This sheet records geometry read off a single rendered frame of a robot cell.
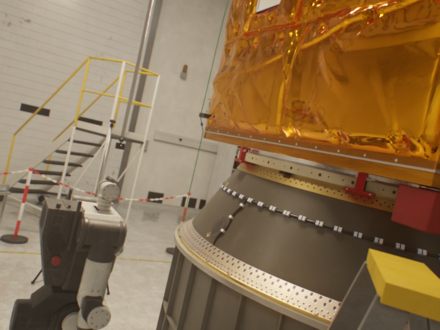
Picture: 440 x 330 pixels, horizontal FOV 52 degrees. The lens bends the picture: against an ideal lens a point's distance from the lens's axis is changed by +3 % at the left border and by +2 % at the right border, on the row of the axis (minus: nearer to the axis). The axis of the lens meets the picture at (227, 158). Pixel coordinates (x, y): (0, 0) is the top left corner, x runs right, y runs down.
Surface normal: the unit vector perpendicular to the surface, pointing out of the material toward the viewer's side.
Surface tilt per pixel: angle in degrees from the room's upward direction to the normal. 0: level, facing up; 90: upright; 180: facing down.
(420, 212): 90
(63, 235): 90
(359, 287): 93
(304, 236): 62
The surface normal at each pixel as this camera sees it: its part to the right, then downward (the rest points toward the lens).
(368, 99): -0.88, -0.18
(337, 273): -0.24, -0.51
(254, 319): -0.61, -0.11
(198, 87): 0.46, 0.13
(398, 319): -0.21, -0.08
